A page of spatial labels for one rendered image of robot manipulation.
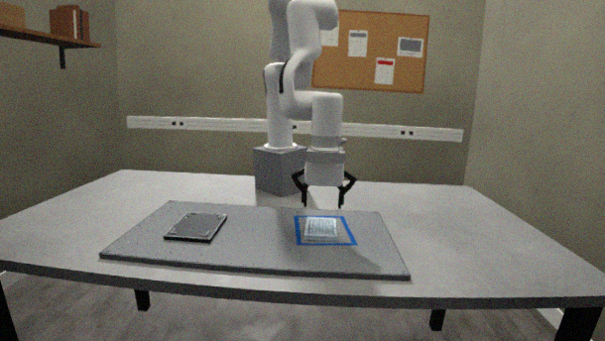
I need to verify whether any blue tape outline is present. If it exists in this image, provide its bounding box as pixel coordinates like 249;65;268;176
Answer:
294;215;358;246

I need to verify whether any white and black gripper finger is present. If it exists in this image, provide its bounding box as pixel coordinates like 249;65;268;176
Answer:
292;169;309;207
337;170;357;209

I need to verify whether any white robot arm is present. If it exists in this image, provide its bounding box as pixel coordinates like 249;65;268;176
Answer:
263;0;346;164

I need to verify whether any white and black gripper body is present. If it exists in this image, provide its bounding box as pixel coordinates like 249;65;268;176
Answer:
304;162;344;186

